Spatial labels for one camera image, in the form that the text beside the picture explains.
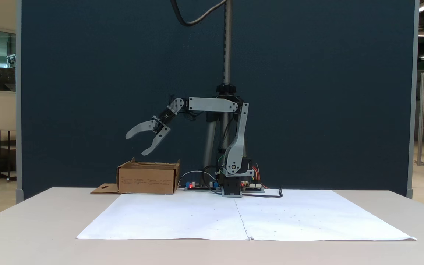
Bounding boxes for thin grey cable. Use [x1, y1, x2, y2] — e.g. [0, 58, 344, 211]
[178, 170, 217, 187]

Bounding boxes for blue circuit board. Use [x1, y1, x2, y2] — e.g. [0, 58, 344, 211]
[184, 181, 220, 192]

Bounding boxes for thick black power cable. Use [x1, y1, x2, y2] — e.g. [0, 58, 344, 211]
[241, 187, 283, 199]

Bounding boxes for brown cardboard box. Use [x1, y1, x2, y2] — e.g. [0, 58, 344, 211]
[91, 158, 181, 195]

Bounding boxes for grey slim gripper finger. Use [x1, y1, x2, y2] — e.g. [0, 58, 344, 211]
[141, 124, 171, 156]

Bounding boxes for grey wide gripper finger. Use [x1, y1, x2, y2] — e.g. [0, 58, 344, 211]
[125, 120, 158, 140]

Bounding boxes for black camera cable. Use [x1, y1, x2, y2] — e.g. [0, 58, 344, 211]
[170, 0, 228, 27]

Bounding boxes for thin black servo cable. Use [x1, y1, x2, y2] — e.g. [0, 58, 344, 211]
[202, 165, 223, 194]

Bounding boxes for dark blue partition panel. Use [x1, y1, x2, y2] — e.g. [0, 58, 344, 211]
[16, 0, 419, 201]

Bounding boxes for red wires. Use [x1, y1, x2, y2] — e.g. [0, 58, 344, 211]
[252, 165, 268, 188]

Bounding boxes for framed wall window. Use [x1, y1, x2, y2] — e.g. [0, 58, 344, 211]
[0, 25, 17, 95]

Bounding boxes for white paper sheet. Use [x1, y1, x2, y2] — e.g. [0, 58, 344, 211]
[76, 189, 417, 242]

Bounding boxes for metal camera stand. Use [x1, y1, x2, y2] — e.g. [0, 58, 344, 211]
[202, 0, 249, 174]

